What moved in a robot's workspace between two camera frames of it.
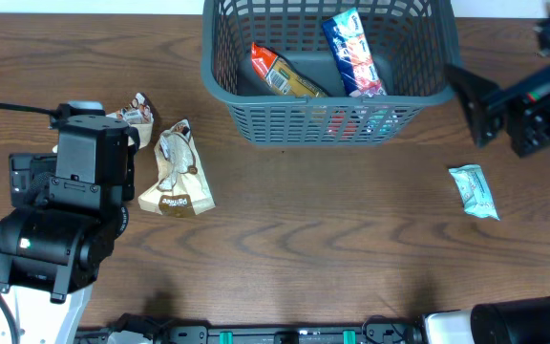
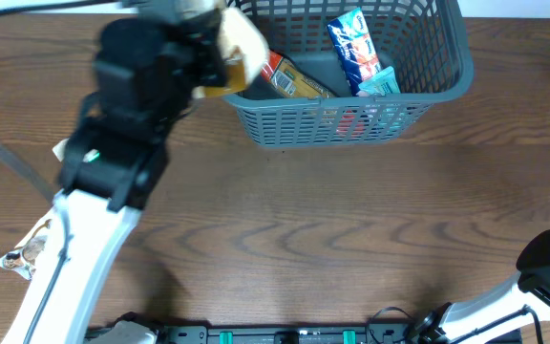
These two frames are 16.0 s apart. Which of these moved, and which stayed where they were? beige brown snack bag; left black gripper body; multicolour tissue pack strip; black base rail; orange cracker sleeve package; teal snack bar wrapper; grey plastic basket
Moved: teal snack bar wrapper; beige brown snack bag; left black gripper body; grey plastic basket
Stayed: orange cracker sleeve package; black base rail; multicolour tissue pack strip
